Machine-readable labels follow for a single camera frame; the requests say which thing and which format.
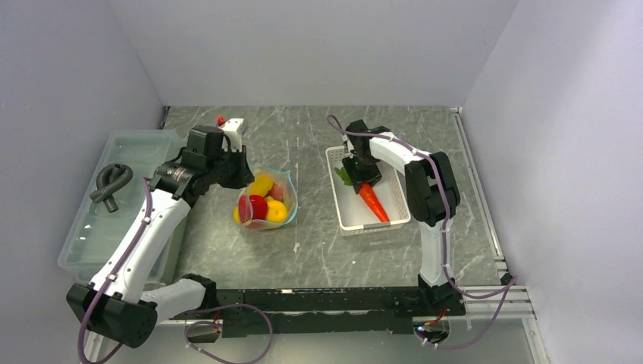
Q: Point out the pink peach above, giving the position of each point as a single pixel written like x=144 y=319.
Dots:
x=277 y=192

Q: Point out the green leafy vegetable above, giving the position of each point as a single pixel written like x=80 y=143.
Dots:
x=343 y=175

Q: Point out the yellow fruit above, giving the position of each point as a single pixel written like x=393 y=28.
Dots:
x=261 y=186

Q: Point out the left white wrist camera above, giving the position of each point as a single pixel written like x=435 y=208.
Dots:
x=234 y=129

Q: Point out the orange carrot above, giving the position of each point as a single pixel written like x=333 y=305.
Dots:
x=370 y=198

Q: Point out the yellow lemon front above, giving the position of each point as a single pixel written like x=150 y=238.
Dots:
x=236 y=215

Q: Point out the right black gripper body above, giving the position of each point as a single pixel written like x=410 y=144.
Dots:
x=362 y=169

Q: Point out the clear zip top bag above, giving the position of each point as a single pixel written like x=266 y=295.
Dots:
x=290 y=199

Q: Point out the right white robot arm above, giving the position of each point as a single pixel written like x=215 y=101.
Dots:
x=432 y=195

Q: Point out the red bell pepper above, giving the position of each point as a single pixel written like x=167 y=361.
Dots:
x=252 y=207

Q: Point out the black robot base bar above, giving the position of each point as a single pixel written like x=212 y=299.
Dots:
x=394 y=310

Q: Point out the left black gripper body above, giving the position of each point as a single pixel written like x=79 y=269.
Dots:
x=223 y=168

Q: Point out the white plastic basket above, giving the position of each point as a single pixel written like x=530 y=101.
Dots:
x=367 y=208

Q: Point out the yellow lemon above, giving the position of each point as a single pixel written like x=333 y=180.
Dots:
x=236 y=215
x=277 y=211

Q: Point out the clear plastic storage box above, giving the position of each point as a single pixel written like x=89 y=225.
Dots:
x=96 y=232

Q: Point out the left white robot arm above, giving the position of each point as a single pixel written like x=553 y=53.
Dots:
x=115 y=303

